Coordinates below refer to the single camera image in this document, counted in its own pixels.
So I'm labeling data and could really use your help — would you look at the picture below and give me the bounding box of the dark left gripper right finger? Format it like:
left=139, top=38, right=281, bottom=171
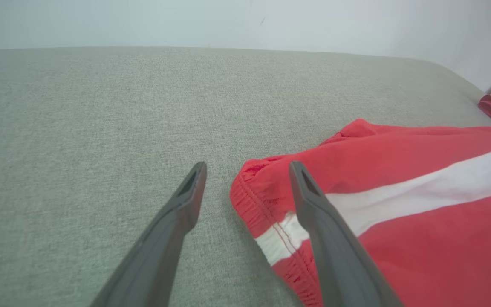
left=289, top=161, right=404, bottom=307

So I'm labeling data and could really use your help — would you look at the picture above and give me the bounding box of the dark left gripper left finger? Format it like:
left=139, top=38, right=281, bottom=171
left=90, top=161, right=208, bottom=307

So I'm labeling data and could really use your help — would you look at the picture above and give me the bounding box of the red shorts white stripe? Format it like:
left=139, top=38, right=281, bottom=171
left=230, top=119, right=491, bottom=307

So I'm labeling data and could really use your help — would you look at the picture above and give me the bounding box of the grey fabric sofa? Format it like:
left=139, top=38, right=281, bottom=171
left=0, top=46, right=491, bottom=307

